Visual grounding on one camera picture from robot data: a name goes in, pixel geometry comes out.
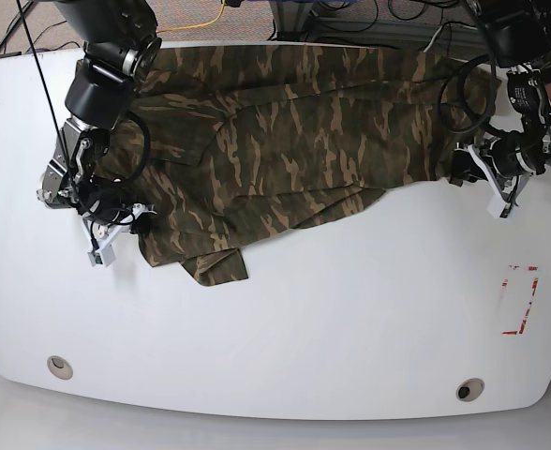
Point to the camouflage t-shirt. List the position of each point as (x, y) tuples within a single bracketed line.
[(248, 142)]

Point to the table cable grommet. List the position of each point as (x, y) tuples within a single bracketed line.
[(470, 390), (60, 368)]

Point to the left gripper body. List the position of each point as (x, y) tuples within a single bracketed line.
[(503, 164)]

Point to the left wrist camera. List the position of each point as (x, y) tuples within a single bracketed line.
[(501, 206)]

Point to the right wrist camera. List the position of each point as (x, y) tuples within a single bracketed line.
[(104, 255)]

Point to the red tape marking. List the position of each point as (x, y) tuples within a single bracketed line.
[(518, 291)]

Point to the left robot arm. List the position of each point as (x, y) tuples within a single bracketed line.
[(517, 37)]

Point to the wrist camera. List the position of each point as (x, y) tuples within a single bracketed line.
[(501, 206), (104, 255)]

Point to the grey metal stand base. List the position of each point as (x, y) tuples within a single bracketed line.
[(295, 21)]

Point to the right table cable grommet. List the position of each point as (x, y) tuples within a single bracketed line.
[(470, 390)]

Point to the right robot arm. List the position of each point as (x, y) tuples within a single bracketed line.
[(120, 43)]

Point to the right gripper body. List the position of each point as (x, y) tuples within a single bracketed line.
[(104, 219)]

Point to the left table cable grommet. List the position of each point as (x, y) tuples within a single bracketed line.
[(60, 368)]

